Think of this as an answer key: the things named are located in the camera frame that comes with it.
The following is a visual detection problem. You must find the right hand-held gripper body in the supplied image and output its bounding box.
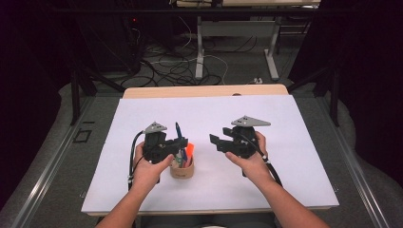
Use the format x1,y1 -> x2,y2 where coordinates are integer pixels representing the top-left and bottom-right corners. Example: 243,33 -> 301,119
229,115 -> 272,160

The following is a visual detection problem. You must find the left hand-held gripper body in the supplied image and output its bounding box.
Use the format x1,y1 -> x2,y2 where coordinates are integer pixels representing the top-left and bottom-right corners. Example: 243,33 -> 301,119
142,122 -> 181,165

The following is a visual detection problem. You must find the orange highlighter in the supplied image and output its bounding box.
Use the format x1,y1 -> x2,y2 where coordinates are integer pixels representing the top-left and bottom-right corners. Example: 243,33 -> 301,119
184,142 -> 196,165

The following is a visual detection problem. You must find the blue pen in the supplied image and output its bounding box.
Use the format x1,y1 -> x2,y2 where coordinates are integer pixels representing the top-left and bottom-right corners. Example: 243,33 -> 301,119
175,122 -> 188,167

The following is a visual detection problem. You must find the tan pen holder cup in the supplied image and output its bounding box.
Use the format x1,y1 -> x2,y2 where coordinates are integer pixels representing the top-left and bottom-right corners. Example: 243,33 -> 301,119
169,155 -> 196,180

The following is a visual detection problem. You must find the person's right hand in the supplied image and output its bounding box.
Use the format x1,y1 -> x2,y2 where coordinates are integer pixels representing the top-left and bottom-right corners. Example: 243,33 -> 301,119
225,131 -> 270,186

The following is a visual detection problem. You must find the person's left hand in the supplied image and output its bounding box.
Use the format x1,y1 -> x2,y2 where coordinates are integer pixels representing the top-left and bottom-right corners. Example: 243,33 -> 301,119
132,142 -> 175,191

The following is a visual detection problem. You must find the wooden table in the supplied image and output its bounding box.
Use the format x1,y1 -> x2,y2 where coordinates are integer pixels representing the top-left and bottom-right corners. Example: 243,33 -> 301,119
85,84 -> 312,217

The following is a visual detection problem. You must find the white table mat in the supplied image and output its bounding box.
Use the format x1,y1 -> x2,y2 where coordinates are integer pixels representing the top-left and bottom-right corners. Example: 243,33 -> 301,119
80,94 -> 340,214

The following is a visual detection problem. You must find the white-legged desk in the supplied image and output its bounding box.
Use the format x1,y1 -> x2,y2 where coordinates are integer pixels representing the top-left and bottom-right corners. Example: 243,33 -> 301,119
175,0 -> 321,82

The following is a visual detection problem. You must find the black metal stand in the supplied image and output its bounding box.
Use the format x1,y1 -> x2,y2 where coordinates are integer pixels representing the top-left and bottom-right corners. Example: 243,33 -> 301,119
286,65 -> 340,127
69,61 -> 127,126

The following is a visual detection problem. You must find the black equipment cabinet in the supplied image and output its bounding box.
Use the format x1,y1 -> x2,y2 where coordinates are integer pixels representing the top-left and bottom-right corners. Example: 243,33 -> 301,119
75,15 -> 145,75

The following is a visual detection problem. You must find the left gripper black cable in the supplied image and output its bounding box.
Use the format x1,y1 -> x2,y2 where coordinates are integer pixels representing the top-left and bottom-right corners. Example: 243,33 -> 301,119
127,130 -> 145,192

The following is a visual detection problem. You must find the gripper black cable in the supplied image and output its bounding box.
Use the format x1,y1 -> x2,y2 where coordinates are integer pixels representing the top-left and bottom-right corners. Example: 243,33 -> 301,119
239,133 -> 283,188
127,130 -> 145,192

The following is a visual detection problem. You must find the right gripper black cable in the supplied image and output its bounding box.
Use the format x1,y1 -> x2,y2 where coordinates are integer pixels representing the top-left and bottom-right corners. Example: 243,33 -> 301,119
239,133 -> 283,188

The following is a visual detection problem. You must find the white floor cable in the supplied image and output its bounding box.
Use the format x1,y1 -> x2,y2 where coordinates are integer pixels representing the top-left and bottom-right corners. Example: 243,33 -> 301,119
179,15 -> 230,86

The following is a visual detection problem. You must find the tangle of black floor cables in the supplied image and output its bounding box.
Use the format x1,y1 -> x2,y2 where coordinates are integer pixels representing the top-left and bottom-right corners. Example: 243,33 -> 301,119
122,34 -> 258,88

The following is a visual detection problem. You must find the metal floor rail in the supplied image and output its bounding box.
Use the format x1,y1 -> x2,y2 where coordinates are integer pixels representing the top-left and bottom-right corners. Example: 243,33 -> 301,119
317,94 -> 393,228
9,94 -> 98,228

